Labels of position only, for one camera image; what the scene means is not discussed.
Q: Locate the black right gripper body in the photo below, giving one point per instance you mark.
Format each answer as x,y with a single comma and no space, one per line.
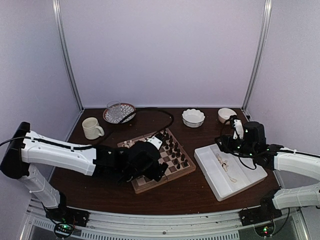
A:
246,149

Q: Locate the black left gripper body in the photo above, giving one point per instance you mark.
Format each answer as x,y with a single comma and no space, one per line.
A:
156,173

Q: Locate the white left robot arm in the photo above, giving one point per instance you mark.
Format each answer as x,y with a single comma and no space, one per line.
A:
28,148

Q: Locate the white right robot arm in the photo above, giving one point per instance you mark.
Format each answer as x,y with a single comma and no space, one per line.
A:
299,171

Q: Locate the dark chess pieces row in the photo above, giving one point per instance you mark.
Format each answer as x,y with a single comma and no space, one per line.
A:
171,151

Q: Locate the pile of white chess pieces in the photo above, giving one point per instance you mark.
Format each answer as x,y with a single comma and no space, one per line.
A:
223,163

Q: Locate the wooden chess board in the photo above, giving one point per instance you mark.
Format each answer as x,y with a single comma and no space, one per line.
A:
172,165

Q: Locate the dark chess piece corner rook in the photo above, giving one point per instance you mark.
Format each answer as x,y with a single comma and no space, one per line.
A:
185,163

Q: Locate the white plastic divided tray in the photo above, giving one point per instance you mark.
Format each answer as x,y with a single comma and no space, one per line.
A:
218,180

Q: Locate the cream round bowl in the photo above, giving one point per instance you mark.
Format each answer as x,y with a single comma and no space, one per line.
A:
225,113

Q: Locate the patterned brown rim plate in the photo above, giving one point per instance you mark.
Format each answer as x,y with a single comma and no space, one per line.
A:
128,112

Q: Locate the cream ceramic mug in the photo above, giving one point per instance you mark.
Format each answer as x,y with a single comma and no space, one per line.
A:
92,129

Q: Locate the clear drinking glass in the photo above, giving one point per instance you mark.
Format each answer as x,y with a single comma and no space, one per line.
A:
114,109

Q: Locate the white scalloped bowl black rim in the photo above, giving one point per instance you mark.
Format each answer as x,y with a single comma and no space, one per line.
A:
193,118

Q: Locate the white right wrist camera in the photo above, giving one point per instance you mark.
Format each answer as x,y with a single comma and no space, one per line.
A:
237,126

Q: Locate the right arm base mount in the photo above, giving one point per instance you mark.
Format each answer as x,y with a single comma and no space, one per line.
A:
263,216

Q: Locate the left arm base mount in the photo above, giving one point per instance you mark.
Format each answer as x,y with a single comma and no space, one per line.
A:
66,219

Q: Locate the right aluminium frame post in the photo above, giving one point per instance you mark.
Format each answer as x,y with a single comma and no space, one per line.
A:
264,30

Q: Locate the aluminium frame post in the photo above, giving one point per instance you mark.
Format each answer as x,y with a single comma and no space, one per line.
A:
65,53
264,30

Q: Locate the left aluminium frame post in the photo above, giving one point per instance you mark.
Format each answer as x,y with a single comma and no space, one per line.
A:
65,53

